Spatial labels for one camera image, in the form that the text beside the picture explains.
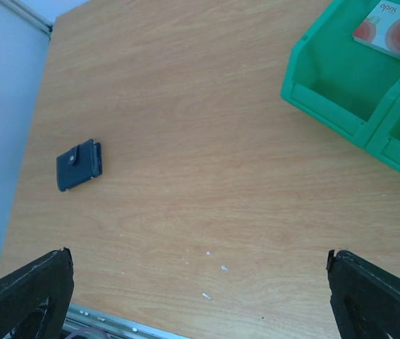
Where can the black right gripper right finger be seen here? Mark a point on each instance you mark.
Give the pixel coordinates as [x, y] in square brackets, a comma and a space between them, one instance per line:
[365, 299]

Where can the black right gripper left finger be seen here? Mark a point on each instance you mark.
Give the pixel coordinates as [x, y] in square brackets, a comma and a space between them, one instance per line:
[35, 298]

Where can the dark blue card holder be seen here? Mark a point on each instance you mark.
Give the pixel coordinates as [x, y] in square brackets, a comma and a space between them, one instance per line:
[80, 164]

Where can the white card with red circles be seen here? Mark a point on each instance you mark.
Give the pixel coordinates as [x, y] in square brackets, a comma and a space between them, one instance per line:
[380, 29]

